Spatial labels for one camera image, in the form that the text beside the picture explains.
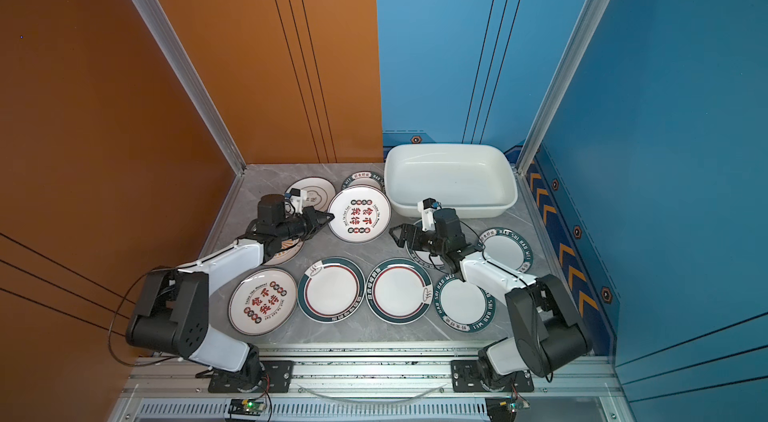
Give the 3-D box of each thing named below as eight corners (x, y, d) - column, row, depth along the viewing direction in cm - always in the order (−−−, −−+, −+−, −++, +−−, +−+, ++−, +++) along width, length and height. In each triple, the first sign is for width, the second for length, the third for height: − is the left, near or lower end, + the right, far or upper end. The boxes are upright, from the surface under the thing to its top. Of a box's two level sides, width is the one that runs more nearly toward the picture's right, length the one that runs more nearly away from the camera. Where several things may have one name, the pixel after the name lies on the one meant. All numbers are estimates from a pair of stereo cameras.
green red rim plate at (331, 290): (293, 323, 83) (291, 321, 82) (306, 260, 96) (304, 257, 94) (363, 323, 83) (362, 321, 82) (367, 260, 96) (366, 257, 94)
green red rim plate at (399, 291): (364, 324, 83) (363, 322, 82) (368, 261, 96) (367, 258, 94) (435, 324, 83) (436, 322, 82) (430, 261, 96) (430, 258, 94)
